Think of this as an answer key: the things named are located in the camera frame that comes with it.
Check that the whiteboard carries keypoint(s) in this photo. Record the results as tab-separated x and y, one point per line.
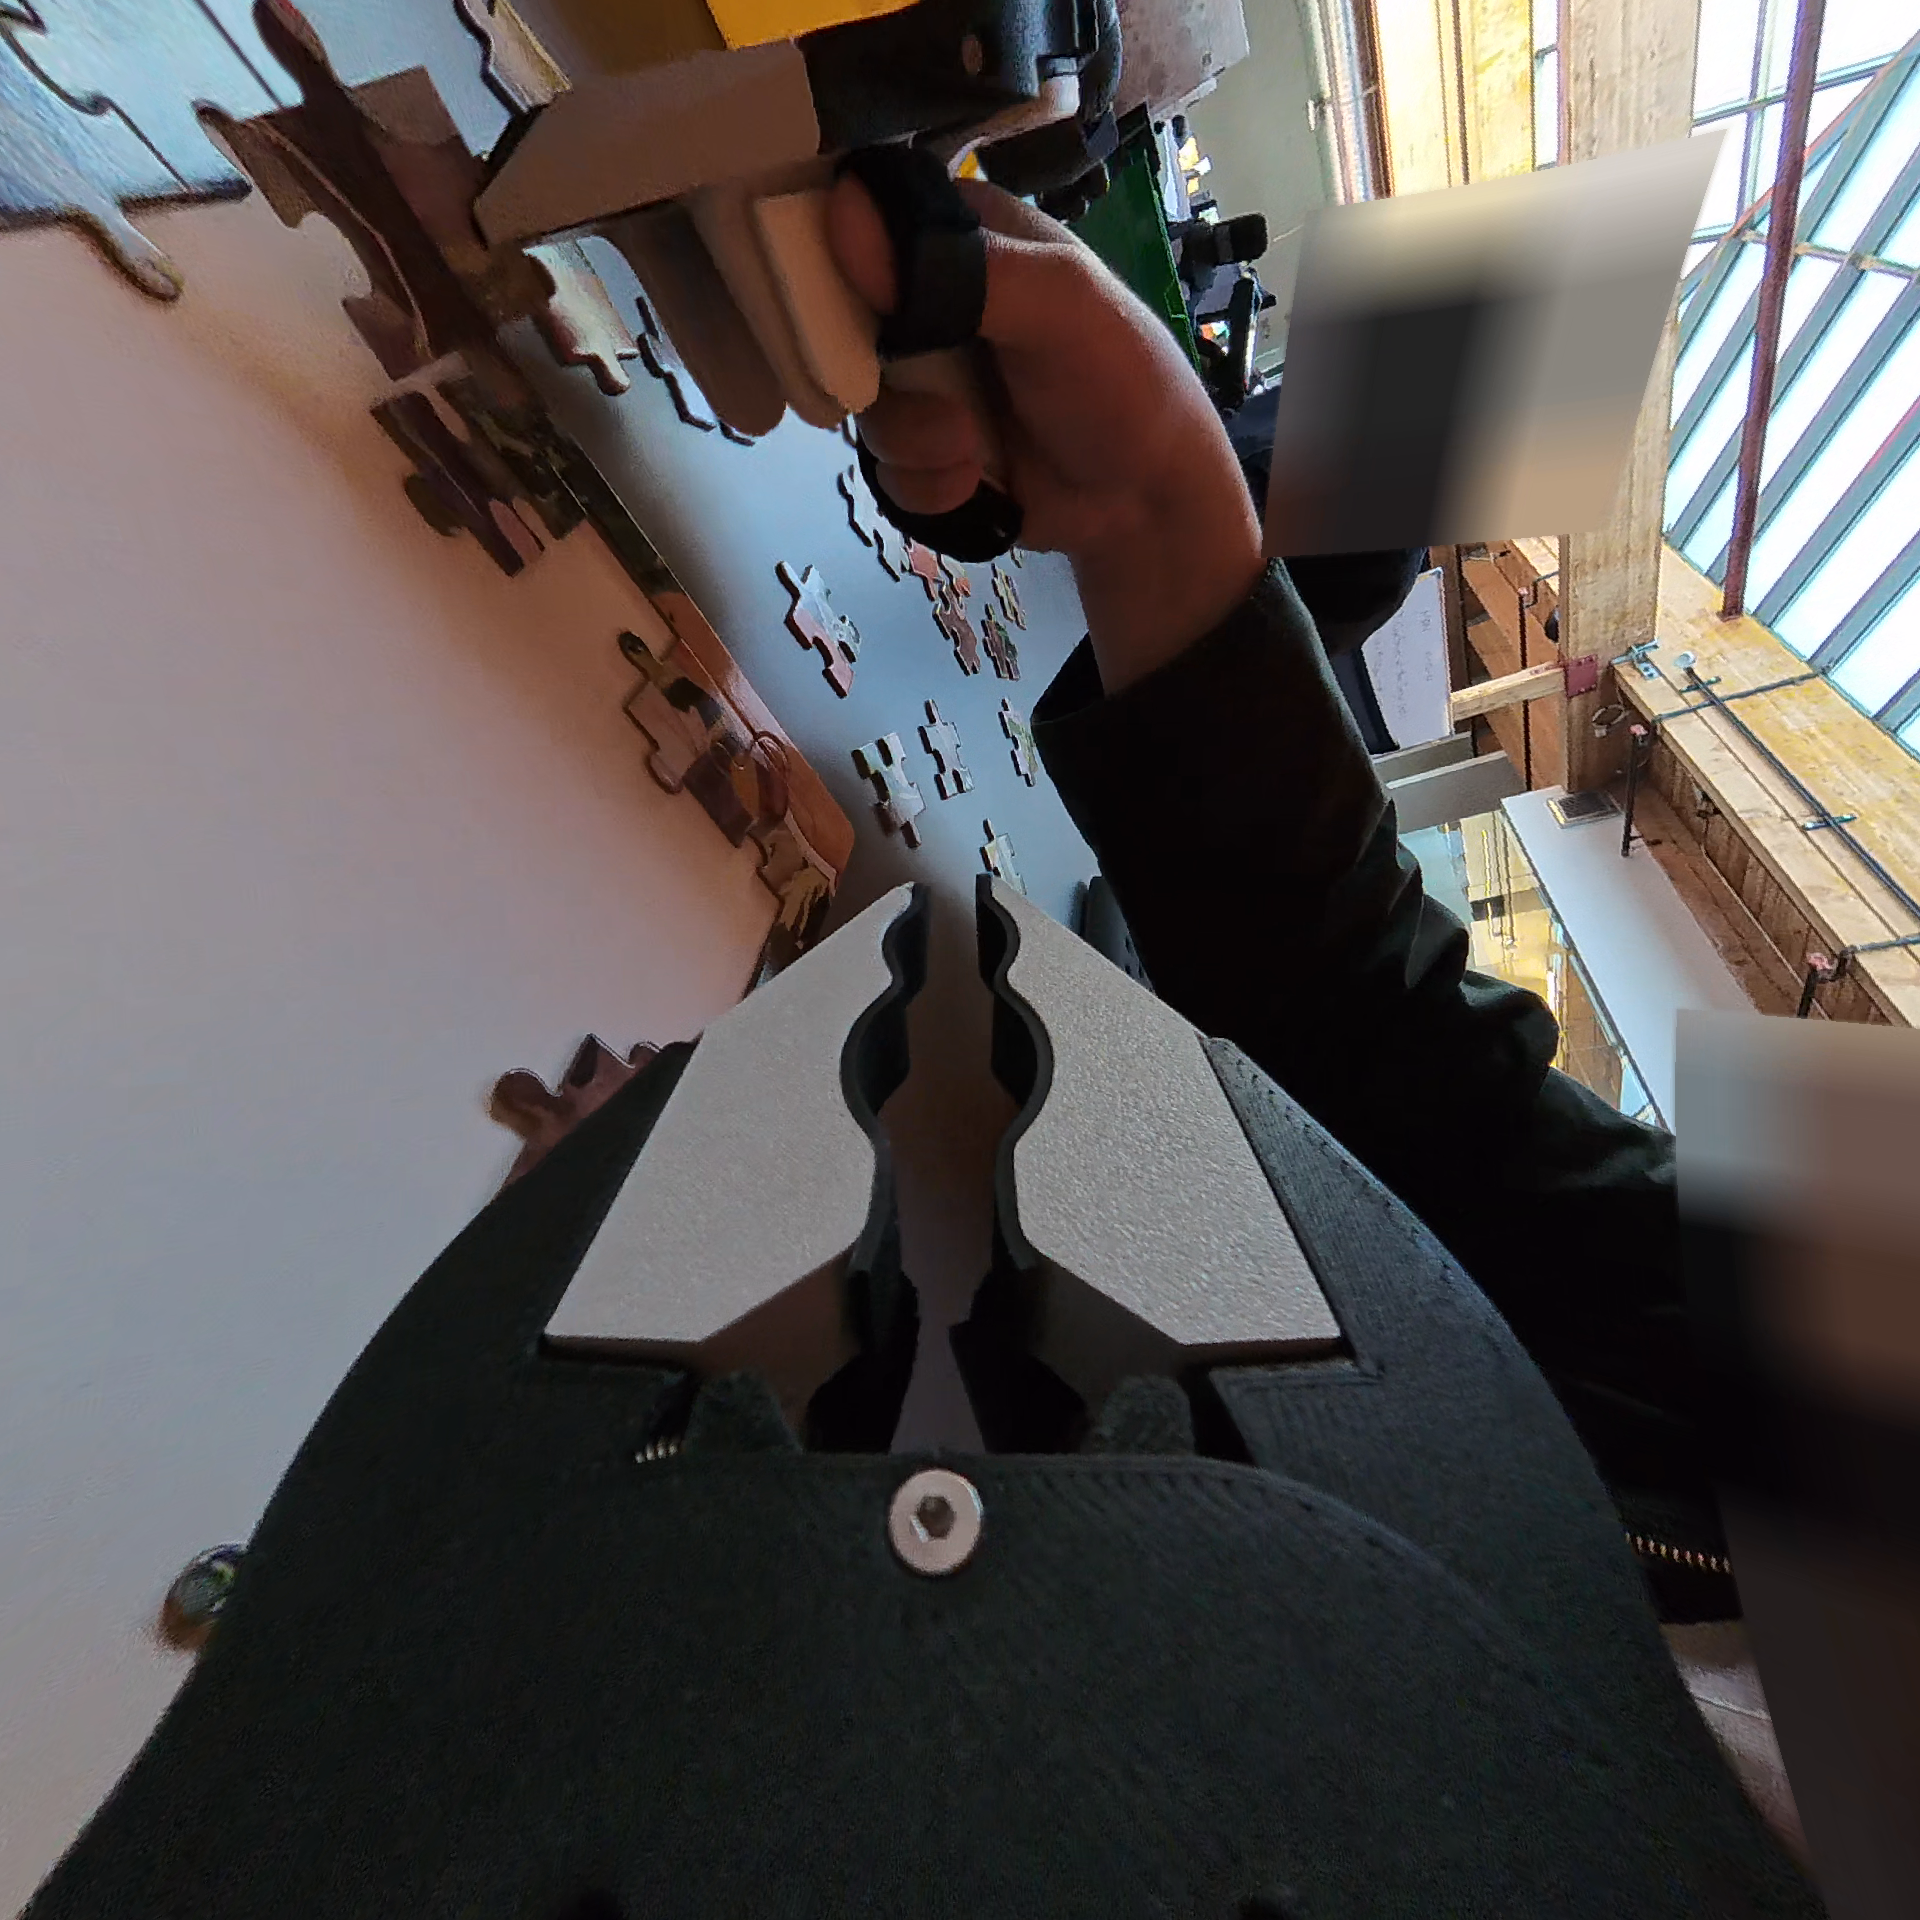
1411	667

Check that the green box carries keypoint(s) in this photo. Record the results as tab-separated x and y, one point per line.
1141	241

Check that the red metal pipe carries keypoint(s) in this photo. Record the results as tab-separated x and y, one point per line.
1779	300

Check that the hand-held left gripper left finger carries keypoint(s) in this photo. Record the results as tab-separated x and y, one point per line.
735	1184

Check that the person's right hand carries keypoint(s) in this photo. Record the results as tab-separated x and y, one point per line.
1096	421

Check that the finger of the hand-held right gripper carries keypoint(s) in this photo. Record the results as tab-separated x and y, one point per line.
645	149

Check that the wooden window ledge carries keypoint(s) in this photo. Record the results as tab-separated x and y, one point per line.
1770	750

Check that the large window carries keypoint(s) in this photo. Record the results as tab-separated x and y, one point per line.
1862	450

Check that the partly assembled jigsaw puzzle board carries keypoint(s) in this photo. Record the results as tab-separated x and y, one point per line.
301	750

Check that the wooden pillar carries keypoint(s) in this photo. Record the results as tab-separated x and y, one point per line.
1627	660

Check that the puzzle pieces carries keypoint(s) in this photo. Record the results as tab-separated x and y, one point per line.
818	622

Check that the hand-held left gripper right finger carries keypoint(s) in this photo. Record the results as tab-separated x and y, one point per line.
1170	1184

